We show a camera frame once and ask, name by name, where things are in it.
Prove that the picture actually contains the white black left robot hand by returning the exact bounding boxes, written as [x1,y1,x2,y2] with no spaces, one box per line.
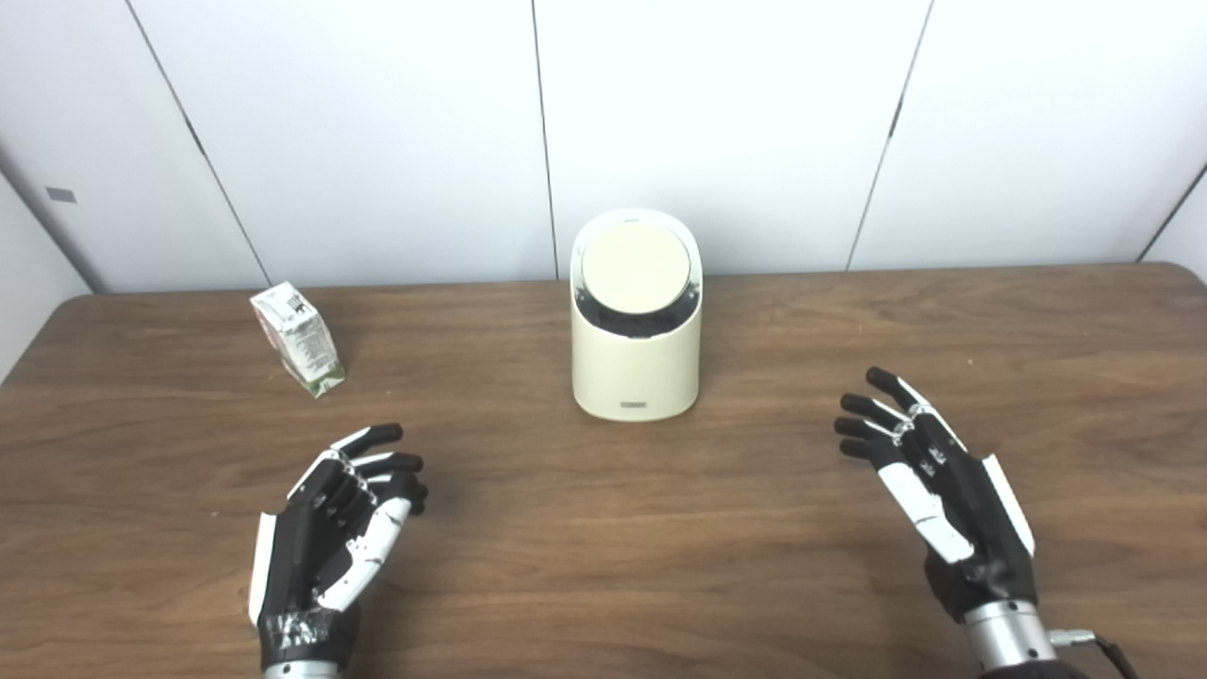
[248,423,429,672]

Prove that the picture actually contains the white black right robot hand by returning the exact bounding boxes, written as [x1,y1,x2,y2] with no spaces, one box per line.
[834,367,1038,623]

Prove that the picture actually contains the white green milk carton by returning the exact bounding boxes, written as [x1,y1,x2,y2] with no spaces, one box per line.
[250,282,346,399]

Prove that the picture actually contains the cream-colored bin body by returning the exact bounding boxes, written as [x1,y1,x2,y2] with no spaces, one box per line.
[570,208,704,422]

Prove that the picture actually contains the cream round bin lid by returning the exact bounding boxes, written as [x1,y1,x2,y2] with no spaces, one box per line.
[580,226,694,317]

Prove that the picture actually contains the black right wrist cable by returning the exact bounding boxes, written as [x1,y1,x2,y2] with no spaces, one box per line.
[1050,629,1142,679]

